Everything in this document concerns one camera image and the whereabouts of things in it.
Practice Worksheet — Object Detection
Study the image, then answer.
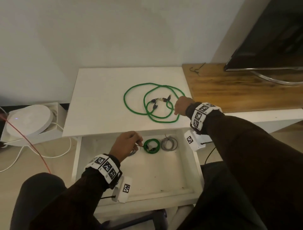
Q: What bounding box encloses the person's right forearm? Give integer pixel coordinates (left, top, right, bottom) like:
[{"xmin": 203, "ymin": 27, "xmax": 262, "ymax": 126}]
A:
[{"xmin": 202, "ymin": 111, "xmax": 303, "ymax": 230}]

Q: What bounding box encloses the white round router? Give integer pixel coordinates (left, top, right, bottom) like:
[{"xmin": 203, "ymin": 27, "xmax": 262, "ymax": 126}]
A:
[{"xmin": 6, "ymin": 104, "xmax": 54, "ymax": 138}]

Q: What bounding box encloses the silver television stand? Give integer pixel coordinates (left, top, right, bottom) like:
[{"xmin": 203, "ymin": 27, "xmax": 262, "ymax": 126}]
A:
[{"xmin": 250, "ymin": 70, "xmax": 303, "ymax": 86}]

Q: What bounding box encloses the red cable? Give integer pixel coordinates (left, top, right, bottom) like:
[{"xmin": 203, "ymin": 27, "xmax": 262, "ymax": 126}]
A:
[{"xmin": 0, "ymin": 111, "xmax": 51, "ymax": 174}]

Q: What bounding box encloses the white open box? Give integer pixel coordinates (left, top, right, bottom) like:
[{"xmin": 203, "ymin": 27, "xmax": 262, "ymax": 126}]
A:
[{"xmin": 0, "ymin": 102, "xmax": 68, "ymax": 145}]

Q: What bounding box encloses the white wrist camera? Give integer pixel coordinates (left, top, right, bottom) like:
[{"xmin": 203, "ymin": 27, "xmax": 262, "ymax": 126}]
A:
[
  {"xmin": 184, "ymin": 130, "xmax": 206, "ymax": 152},
  {"xmin": 111, "ymin": 176, "xmax": 132, "ymax": 204}
]

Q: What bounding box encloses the coiled green cable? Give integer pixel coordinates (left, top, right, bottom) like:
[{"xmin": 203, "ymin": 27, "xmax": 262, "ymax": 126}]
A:
[{"xmin": 143, "ymin": 139, "xmax": 161, "ymax": 154}]

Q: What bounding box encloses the wooden top bench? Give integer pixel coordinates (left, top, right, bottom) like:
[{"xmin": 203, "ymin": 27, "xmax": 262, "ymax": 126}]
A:
[{"xmin": 181, "ymin": 63, "xmax": 303, "ymax": 134}]

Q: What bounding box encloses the black flat screen television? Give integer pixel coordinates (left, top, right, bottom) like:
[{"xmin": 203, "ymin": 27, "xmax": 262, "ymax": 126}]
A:
[{"xmin": 224, "ymin": 0, "xmax": 303, "ymax": 72}]

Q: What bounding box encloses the person's right hand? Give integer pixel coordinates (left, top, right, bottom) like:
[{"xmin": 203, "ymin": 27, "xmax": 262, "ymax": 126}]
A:
[{"xmin": 174, "ymin": 96, "xmax": 195, "ymax": 116}]

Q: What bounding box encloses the white drawer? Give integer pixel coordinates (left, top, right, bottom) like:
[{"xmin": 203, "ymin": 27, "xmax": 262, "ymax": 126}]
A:
[{"xmin": 71, "ymin": 129, "xmax": 205, "ymax": 212}]

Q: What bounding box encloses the person's left hand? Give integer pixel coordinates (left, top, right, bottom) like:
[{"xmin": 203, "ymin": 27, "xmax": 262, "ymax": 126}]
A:
[{"xmin": 109, "ymin": 131, "xmax": 144, "ymax": 163}]

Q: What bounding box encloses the white marker wrist band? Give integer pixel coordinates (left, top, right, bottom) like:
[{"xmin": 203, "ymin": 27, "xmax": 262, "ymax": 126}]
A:
[
  {"xmin": 190, "ymin": 102, "xmax": 223, "ymax": 132},
  {"xmin": 85, "ymin": 154, "xmax": 123, "ymax": 190}
]

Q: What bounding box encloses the person's right leg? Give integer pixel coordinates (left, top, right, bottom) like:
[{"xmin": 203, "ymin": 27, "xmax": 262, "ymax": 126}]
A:
[{"xmin": 177, "ymin": 161, "xmax": 268, "ymax": 230}]

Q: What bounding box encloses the coiled gray cable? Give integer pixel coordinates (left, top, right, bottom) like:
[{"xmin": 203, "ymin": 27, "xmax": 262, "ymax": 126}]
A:
[{"xmin": 161, "ymin": 135, "xmax": 178, "ymax": 151}]

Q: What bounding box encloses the white power cable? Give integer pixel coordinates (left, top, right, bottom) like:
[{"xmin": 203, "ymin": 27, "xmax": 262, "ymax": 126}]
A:
[{"xmin": 0, "ymin": 123, "xmax": 72, "ymax": 173}]

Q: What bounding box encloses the long green cable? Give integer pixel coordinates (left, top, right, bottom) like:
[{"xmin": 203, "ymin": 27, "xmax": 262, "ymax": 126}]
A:
[{"xmin": 123, "ymin": 82, "xmax": 186, "ymax": 124}]

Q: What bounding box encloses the gray cable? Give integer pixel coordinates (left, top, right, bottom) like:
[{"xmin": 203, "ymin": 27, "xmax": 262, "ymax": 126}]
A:
[
  {"xmin": 127, "ymin": 146, "xmax": 142, "ymax": 157},
  {"xmin": 161, "ymin": 135, "xmax": 178, "ymax": 151}
]

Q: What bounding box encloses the white side table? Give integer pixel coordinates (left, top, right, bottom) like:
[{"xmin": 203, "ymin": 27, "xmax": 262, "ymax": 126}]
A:
[{"xmin": 62, "ymin": 67, "xmax": 194, "ymax": 138}]

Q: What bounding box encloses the black bent wire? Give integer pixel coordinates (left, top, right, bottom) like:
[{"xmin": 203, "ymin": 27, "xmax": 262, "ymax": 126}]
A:
[{"xmin": 189, "ymin": 63, "xmax": 206, "ymax": 76}]

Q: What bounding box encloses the person's left forearm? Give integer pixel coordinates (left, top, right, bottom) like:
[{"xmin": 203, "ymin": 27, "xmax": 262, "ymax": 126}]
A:
[{"xmin": 28, "ymin": 166, "xmax": 112, "ymax": 230}]

